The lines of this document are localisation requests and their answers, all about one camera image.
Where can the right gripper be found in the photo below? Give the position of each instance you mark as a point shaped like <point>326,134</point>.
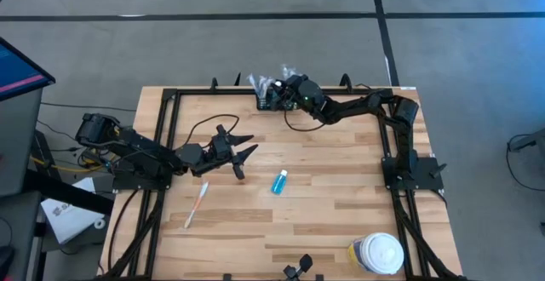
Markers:
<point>308,93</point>

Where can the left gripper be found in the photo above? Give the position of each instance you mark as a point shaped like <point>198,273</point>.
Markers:
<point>213,162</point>

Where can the black desk bar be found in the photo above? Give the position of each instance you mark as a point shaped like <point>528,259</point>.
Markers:
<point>64,191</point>

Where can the white tape roll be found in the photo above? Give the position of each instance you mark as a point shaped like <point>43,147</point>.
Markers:
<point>96,223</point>

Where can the grey floor object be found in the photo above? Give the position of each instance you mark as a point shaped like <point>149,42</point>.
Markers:
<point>532,140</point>

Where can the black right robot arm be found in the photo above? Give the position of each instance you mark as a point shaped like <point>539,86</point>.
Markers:
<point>357,107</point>

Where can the orange toothbrush in clear wrapper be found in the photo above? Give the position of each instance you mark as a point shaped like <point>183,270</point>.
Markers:
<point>196,204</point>

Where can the black frame hook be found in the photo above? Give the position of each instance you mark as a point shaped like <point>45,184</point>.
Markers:
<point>345,83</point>
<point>237,81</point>
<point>214,84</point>

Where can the white wipes canister yellow label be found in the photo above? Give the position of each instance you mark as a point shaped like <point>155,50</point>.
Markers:
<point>381,253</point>

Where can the blue toothbrush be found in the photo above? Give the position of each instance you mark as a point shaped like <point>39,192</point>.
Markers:
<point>261,84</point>
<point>252,83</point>

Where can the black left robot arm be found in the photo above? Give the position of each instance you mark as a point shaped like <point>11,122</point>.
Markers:
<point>136,149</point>

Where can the white paper booklet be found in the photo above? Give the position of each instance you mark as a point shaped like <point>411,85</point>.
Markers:
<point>68,221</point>

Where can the grey cabinet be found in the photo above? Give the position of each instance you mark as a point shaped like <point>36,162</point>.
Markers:
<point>17,145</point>

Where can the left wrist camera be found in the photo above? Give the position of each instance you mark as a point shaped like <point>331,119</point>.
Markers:
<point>220,149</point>

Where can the blue screen monitor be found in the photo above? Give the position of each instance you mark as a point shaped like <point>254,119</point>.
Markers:
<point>17,72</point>

